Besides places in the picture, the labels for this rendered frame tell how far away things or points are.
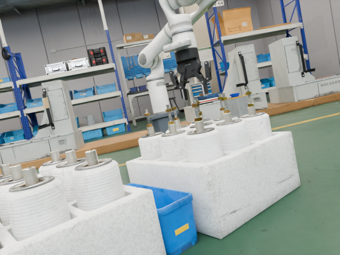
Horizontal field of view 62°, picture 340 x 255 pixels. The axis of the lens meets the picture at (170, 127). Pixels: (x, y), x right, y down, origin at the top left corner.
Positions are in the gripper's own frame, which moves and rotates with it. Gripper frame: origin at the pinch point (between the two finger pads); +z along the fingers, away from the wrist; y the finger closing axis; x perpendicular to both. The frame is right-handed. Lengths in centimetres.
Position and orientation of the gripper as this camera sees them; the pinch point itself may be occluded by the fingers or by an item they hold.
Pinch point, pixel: (194, 94)
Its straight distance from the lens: 93.2
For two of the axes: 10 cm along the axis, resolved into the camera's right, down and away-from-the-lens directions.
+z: 2.0, 9.8, 0.8
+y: -8.7, 1.4, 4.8
